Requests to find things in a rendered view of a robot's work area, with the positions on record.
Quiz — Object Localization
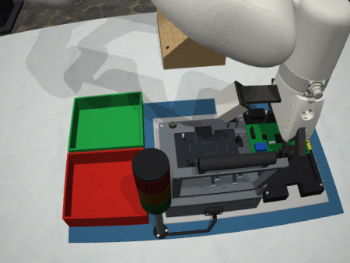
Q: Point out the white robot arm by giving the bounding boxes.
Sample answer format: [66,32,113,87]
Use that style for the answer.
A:
[151,0,350,123]

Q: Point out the red open bin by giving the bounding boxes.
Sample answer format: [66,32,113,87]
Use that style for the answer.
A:
[62,148,149,227]

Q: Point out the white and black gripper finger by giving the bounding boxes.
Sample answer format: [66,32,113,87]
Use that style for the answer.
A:
[277,128,306,161]
[264,79,277,124]

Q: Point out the green open-top bin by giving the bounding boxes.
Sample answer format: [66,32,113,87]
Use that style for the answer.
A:
[68,92,145,153]

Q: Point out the green circuit board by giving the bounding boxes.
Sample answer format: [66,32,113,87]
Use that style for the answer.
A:
[245,123,283,154]

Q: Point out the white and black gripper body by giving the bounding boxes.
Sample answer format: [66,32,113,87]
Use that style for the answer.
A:
[271,71,324,142]

